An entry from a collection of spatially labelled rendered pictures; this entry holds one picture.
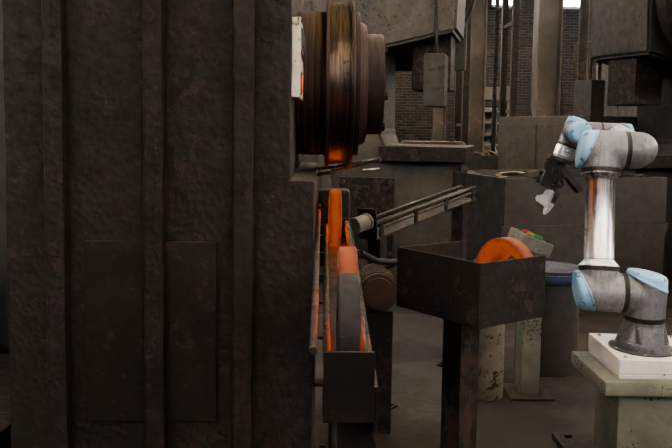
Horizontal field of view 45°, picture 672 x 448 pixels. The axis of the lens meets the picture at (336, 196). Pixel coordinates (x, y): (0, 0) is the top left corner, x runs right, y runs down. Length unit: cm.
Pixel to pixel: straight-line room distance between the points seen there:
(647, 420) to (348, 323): 152
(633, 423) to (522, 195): 209
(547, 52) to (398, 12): 638
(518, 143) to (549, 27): 470
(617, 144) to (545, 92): 870
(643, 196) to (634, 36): 136
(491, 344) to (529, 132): 374
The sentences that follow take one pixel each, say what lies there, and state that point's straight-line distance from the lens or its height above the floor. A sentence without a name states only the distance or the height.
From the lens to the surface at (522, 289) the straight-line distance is 181.
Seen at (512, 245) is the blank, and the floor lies 74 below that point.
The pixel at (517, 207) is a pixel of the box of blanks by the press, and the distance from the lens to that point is 442.
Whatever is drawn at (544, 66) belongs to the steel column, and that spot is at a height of 183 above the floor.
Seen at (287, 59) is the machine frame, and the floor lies 114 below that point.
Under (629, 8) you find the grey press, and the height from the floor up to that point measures 180.
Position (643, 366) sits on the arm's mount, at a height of 34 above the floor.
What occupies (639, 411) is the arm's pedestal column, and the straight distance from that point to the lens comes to 256.
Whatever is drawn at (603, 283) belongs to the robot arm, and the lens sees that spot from 249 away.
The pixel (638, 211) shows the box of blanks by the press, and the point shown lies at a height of 55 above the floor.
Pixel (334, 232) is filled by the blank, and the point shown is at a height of 70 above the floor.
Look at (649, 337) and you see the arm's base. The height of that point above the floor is 40.
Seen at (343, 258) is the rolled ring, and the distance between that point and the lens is 140.
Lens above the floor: 99
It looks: 5 degrees down
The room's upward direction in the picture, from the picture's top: 1 degrees clockwise
